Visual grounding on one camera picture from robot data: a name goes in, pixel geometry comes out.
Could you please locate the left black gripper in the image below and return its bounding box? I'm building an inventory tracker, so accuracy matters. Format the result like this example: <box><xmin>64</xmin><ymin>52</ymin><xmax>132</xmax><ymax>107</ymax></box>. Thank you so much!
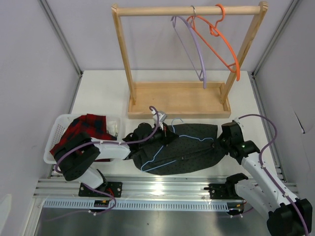
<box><xmin>139</xmin><ymin>121</ymin><xmax>178</xmax><ymax>148</ymax></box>

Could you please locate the light blue wire hanger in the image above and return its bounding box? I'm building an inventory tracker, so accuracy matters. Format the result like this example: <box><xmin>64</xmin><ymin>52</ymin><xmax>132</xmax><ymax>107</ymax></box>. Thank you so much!
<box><xmin>141</xmin><ymin>118</ymin><xmax>215</xmax><ymax>172</ymax></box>

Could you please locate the dark grey dotted skirt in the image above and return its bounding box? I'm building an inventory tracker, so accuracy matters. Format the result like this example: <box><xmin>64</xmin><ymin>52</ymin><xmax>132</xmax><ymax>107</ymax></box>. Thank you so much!
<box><xmin>129</xmin><ymin>122</ymin><xmax>228</xmax><ymax>176</ymax></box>

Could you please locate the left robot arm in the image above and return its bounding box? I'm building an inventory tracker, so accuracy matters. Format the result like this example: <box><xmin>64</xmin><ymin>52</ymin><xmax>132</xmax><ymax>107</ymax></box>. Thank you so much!
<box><xmin>50</xmin><ymin>116</ymin><xmax>178</xmax><ymax>197</ymax></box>

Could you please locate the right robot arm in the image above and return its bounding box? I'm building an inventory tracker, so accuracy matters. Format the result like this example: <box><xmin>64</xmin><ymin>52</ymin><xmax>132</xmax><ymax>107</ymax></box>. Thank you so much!
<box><xmin>218</xmin><ymin>121</ymin><xmax>313</xmax><ymax>236</ymax></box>

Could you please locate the purple plastic hanger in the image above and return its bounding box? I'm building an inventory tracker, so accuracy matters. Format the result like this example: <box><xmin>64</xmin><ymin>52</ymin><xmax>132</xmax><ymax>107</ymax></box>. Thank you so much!
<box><xmin>170</xmin><ymin>15</ymin><xmax>207</xmax><ymax>89</ymax></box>

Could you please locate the orange plastic hanger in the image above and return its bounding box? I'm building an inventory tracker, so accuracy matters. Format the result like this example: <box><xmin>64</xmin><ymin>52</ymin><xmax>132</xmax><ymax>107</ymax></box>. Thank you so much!
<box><xmin>186</xmin><ymin>3</ymin><xmax>241</xmax><ymax>82</ymax></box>

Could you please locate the wooden clothes rack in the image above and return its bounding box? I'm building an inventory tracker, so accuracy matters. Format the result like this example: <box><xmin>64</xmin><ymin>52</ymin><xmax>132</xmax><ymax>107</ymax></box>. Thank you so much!
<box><xmin>111</xmin><ymin>1</ymin><xmax>268</xmax><ymax>119</ymax></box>

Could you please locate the white cloth in basket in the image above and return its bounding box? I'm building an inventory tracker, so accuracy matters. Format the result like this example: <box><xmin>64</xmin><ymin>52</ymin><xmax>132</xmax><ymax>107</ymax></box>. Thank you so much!
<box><xmin>106</xmin><ymin>120</ymin><xmax>119</xmax><ymax>137</ymax></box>

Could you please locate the red plaid garment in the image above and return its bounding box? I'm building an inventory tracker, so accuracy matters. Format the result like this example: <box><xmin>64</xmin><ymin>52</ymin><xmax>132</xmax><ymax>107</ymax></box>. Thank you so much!
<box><xmin>50</xmin><ymin>114</ymin><xmax>117</xmax><ymax>156</ymax></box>

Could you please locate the white plastic basket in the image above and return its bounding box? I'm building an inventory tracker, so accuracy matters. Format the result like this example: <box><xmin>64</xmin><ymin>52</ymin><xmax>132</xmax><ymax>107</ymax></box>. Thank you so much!
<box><xmin>43</xmin><ymin>114</ymin><xmax>126</xmax><ymax>165</ymax></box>

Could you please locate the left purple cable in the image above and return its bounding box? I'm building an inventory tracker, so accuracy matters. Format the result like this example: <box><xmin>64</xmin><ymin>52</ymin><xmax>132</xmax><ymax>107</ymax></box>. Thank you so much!
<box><xmin>54</xmin><ymin>105</ymin><xmax>158</xmax><ymax>214</ymax></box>

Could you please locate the purple cable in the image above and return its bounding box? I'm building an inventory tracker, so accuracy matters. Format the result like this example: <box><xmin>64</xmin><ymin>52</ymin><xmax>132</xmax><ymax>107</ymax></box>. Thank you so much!
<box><xmin>233</xmin><ymin>114</ymin><xmax>310</xmax><ymax>236</ymax></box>
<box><xmin>54</xmin><ymin>105</ymin><xmax>158</xmax><ymax>214</ymax></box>

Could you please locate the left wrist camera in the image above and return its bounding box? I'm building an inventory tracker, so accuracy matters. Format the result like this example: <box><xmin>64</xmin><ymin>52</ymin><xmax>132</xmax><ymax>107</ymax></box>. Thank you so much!
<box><xmin>152</xmin><ymin>111</ymin><xmax>167</xmax><ymax>129</ymax></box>

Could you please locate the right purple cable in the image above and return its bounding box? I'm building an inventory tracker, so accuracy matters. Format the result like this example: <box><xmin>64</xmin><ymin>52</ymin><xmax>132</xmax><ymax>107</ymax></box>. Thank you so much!
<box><xmin>233</xmin><ymin>114</ymin><xmax>310</xmax><ymax>236</ymax></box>

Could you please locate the aluminium mounting rail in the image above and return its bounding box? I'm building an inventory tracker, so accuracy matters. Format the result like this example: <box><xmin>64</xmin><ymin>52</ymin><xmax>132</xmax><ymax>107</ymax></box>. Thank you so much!
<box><xmin>32</xmin><ymin>173</ymin><xmax>227</xmax><ymax>202</ymax></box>

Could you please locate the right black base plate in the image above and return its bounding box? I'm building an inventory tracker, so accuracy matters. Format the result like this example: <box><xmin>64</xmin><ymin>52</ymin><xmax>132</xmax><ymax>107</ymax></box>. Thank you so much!
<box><xmin>203</xmin><ymin>183</ymin><xmax>239</xmax><ymax>200</ymax></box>

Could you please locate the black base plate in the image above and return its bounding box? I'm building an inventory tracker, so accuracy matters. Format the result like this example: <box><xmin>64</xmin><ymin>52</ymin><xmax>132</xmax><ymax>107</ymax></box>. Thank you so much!
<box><xmin>203</xmin><ymin>183</ymin><xmax>239</xmax><ymax>200</ymax></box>
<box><xmin>78</xmin><ymin>181</ymin><xmax>123</xmax><ymax>198</ymax></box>

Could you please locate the white slotted cable duct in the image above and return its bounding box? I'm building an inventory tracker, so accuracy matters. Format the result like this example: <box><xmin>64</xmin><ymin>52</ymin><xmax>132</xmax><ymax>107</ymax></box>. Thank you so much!
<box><xmin>43</xmin><ymin>199</ymin><xmax>241</xmax><ymax>212</ymax></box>

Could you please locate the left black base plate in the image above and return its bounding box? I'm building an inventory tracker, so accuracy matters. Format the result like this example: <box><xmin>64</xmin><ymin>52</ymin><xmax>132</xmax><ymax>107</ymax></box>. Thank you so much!
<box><xmin>78</xmin><ymin>181</ymin><xmax>123</xmax><ymax>198</ymax></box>

